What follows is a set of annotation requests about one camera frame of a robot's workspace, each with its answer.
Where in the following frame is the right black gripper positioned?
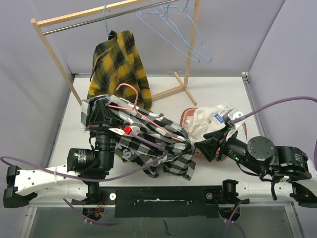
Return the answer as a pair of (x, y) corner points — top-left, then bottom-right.
(193, 123), (262, 173)

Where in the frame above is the blue hanger of yellow shirt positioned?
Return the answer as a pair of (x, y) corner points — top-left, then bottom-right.
(103, 3), (110, 41)

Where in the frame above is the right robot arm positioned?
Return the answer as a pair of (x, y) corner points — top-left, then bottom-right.
(195, 128), (317, 208)

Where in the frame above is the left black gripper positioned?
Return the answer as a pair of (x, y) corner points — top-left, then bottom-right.
(87, 100), (124, 169)

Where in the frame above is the black white checked shirt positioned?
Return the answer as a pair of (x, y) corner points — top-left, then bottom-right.
(81, 95), (196, 180)

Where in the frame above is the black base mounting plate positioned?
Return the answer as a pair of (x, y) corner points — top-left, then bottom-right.
(71, 185), (239, 218)

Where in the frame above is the pink hanger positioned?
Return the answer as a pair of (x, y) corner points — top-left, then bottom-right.
(106, 83), (187, 143)

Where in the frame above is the wooden clothes rack frame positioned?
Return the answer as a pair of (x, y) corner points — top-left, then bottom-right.
(30, 0), (204, 107)

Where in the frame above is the pink plastic laundry basket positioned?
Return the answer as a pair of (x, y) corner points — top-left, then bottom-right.
(178, 107), (248, 162)

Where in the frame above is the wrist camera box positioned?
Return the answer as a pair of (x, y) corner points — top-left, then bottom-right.
(108, 118), (141, 136)
(223, 109), (247, 141)

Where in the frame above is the blue hanger of white shirt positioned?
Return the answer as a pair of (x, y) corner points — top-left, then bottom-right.
(134, 0), (201, 63)

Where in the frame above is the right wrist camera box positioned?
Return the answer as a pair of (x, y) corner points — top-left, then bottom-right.
(223, 109), (247, 141)

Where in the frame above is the light blue wire hanger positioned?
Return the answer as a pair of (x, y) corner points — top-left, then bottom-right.
(155, 0), (212, 63)

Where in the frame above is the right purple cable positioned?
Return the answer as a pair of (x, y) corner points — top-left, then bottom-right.
(222, 96), (317, 238)

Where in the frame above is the metal hanging rod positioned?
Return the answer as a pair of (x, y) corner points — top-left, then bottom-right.
(37, 0), (175, 36)

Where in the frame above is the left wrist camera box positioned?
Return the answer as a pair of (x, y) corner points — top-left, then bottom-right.
(108, 118), (141, 136)

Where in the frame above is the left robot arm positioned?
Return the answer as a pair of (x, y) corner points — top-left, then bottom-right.
(3, 97), (124, 208)

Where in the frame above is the yellow plaid shirt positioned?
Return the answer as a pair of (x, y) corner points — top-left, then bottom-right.
(87, 30), (152, 111)

